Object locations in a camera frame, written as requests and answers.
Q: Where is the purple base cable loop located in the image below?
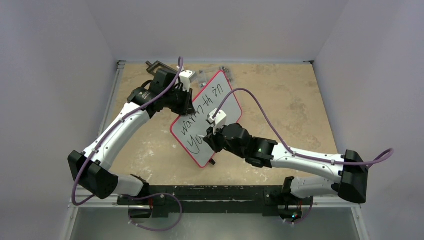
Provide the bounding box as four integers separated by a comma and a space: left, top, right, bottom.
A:
128, 192, 183, 232

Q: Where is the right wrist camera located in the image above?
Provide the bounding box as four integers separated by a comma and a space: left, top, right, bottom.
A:
206, 108, 227, 135

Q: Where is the red framed whiteboard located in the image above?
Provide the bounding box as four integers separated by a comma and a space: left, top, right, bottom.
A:
170, 71, 233, 168

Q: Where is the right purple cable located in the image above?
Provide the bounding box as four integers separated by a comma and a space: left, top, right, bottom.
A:
211, 88, 395, 167

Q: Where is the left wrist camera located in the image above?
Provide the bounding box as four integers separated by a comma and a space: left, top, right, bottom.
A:
176, 66, 197, 92

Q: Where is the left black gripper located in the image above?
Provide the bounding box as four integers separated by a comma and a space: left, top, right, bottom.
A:
164, 84, 194, 116

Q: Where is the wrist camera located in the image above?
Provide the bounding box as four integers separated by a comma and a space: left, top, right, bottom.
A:
206, 108, 227, 135
176, 66, 197, 92

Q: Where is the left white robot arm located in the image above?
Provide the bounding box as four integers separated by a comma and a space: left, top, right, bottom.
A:
67, 69, 196, 206

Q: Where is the black metal clamp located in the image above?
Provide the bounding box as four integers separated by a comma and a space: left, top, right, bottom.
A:
145, 60, 176, 76

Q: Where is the clear plastic parts box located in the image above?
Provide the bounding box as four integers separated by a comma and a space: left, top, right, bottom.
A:
196, 65, 235, 89

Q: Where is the aluminium frame rail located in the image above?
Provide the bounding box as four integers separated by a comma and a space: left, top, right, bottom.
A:
67, 60, 127, 207

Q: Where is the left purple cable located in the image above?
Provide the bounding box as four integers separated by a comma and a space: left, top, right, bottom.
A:
71, 56, 185, 206

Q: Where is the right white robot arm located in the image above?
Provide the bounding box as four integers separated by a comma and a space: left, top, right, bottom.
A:
203, 123, 369, 204

